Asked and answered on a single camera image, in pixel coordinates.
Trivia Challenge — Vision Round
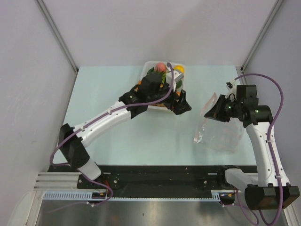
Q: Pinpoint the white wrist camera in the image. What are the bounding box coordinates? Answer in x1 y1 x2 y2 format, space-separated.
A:
226 79 237 94
165 63 184 89

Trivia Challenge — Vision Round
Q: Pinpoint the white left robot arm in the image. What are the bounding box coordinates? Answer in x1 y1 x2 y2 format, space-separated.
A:
58 83 191 188

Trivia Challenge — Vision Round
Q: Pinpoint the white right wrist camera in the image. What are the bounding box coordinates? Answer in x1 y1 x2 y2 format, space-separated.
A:
226 79 237 94

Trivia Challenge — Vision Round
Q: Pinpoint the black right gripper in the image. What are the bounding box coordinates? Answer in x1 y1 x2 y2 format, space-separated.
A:
205 94 243 122

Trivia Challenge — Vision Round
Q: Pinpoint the aluminium frame rail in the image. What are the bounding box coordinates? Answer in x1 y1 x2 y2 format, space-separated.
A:
34 171 82 190

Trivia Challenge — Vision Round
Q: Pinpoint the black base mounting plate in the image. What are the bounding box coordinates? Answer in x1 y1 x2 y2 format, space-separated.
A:
47 164 258 192

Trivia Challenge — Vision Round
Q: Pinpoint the clear zip top bag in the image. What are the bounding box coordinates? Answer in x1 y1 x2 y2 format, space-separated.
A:
194 93 244 153

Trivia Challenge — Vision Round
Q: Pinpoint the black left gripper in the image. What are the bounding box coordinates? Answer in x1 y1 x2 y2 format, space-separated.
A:
147 80 191 115

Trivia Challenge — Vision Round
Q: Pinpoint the pink peach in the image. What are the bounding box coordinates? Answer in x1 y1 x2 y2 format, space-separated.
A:
154 62 166 72

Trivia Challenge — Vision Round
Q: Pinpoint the yellow bell pepper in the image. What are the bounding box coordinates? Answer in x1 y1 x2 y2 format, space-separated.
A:
174 65 185 73

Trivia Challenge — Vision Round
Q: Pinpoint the green lime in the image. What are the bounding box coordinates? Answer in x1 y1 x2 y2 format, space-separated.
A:
176 80 182 89

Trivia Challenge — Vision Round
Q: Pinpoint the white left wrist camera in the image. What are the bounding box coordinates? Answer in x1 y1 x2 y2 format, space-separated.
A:
165 63 184 89

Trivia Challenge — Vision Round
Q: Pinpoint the light blue cable duct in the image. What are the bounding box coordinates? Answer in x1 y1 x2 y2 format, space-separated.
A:
43 190 222 201

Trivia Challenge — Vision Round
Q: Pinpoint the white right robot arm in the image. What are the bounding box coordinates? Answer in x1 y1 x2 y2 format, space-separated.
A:
205 84 300 210

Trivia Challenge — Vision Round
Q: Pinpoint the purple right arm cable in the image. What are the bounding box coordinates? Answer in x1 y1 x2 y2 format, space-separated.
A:
234 73 285 226

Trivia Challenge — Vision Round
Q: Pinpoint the white plastic fruit tray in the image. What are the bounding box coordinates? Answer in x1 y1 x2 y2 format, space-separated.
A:
136 60 186 115

